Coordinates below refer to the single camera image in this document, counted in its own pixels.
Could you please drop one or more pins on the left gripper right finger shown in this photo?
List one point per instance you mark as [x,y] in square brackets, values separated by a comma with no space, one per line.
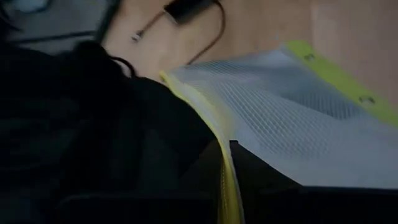
[295,208]

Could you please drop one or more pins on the white mesh pouch yellow trim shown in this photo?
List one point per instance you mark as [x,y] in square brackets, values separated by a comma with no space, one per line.
[295,124]

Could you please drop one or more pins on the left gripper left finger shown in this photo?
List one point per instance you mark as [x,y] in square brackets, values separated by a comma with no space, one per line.
[140,208]

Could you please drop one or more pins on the black backpack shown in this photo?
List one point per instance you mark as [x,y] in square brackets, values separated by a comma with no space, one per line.
[93,124]

